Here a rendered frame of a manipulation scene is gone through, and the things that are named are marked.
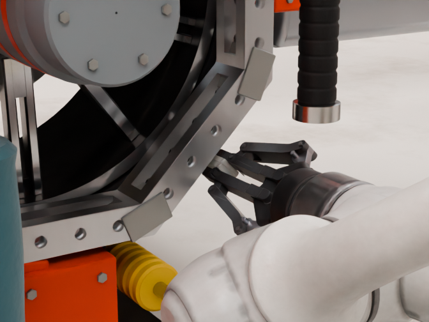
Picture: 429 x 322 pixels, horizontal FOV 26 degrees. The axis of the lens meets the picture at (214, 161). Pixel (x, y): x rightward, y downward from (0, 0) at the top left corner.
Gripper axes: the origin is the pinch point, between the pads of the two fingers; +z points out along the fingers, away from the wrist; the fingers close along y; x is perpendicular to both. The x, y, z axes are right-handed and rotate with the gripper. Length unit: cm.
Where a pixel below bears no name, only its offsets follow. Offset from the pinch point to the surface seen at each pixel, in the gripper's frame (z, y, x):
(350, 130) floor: 191, 88, -177
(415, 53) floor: 313, 196, -286
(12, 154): -15.7, -14.6, 28.1
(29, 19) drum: -15.1, -4.9, 34.3
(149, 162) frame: 0.1, -4.9, 7.0
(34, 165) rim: 6.3, -13.1, 15.0
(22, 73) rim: 6.3, -6.1, 23.1
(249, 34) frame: -4.1, 12.7, 9.4
